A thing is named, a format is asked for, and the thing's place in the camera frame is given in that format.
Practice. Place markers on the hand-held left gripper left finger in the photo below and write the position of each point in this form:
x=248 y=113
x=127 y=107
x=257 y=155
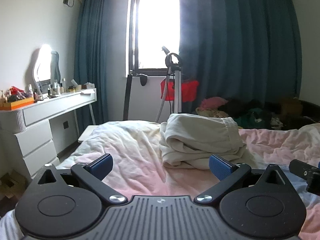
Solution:
x=101 y=166

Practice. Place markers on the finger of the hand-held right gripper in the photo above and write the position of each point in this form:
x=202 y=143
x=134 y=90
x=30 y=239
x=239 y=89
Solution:
x=303 y=170

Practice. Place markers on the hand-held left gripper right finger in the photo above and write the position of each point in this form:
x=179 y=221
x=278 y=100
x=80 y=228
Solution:
x=221 y=167

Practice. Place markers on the white pants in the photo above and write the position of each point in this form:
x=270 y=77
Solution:
x=195 y=135

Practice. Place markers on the pink and white duvet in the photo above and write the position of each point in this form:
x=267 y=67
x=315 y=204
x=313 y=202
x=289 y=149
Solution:
x=130 y=145

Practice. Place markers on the white side table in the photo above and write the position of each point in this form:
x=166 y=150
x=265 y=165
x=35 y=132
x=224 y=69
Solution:
x=86 y=133

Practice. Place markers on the white patterned garment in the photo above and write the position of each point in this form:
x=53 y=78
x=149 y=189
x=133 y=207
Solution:
x=276 y=122

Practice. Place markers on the green garment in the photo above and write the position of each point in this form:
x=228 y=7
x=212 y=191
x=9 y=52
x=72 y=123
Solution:
x=250 y=120

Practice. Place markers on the beige floral garment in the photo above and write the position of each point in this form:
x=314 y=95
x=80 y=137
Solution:
x=210 y=112

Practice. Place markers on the black garment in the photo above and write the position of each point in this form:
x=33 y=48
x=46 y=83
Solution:
x=240 y=106

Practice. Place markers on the brown bag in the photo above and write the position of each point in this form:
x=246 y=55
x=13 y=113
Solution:
x=291 y=106

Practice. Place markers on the pink garment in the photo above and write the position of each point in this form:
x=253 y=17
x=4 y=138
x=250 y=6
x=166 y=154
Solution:
x=212 y=102

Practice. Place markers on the white dressing table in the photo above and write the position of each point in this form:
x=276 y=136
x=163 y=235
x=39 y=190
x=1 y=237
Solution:
x=37 y=135

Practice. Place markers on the black floor stand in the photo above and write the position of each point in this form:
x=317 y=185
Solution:
x=128 y=97

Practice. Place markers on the garment steamer stand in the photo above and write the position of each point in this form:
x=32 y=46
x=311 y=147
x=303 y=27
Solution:
x=178 y=90

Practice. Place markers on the row of cosmetic bottles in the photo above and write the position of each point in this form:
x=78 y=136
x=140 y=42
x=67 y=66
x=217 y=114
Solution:
x=56 y=88

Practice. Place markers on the orange tray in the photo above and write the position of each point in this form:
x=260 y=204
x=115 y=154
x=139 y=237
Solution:
x=17 y=104

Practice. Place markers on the narrow teal curtain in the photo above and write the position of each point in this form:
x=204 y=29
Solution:
x=100 y=55

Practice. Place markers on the lit vanity mirror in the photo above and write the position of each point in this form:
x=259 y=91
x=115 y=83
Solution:
x=45 y=62

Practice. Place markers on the window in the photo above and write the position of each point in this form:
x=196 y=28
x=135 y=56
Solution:
x=157 y=30

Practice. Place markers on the black wall socket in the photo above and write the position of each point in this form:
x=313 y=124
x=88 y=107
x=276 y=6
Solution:
x=65 y=125

